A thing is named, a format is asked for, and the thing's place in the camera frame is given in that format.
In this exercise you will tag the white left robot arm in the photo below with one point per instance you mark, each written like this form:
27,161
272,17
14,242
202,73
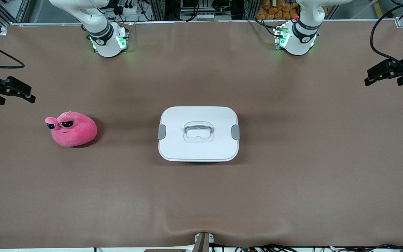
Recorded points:
297,47

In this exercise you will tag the white socket strip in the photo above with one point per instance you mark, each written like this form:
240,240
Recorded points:
205,16

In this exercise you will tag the brown table mat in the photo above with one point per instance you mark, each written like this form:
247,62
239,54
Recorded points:
201,196

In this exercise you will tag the orange bread pile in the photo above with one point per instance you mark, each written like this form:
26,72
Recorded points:
275,10

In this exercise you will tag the pink plush toy with eyes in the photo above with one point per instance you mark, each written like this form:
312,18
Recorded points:
77,131

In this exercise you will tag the white power strip with plugs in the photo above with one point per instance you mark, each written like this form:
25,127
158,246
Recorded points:
129,9

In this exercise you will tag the metal table edge bracket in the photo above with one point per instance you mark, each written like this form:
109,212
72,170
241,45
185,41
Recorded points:
203,243

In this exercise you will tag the white box lid grey latches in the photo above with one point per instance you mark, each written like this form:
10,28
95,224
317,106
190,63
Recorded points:
198,148

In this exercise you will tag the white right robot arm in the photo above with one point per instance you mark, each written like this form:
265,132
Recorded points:
107,49

